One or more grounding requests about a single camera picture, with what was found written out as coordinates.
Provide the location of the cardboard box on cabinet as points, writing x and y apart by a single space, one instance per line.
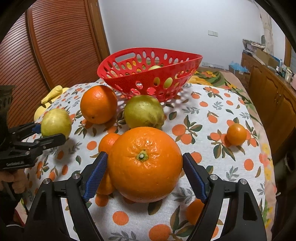
267 59

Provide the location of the orange-print white cloth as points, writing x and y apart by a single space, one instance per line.
197 119

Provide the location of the person's hand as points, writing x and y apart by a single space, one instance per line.
18 179

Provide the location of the wooden sideboard cabinet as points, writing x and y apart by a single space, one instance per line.
275 105

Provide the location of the yellow plush toy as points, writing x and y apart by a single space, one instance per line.
46 102

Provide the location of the large green apple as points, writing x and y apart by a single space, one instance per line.
156 82

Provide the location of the beige curtain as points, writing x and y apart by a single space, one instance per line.
268 31

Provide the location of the large orange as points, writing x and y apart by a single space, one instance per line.
98 104
144 164

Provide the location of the red plastic fruit basket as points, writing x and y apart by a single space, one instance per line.
127 71

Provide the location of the blue-topped cardboard box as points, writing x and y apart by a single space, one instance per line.
242 73

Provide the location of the white wall switch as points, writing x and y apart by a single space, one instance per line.
212 33

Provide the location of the greenish yellow citrus fruit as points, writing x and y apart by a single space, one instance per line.
144 110

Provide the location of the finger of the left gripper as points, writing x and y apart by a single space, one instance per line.
41 144
24 131

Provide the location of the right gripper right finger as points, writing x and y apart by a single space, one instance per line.
243 219

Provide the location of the wooden louvered wardrobe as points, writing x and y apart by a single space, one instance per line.
52 43

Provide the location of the small tangerine front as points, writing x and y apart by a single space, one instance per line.
105 187

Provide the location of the small distant tangerine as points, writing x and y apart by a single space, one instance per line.
236 134

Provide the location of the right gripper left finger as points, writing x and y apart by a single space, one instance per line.
46 219

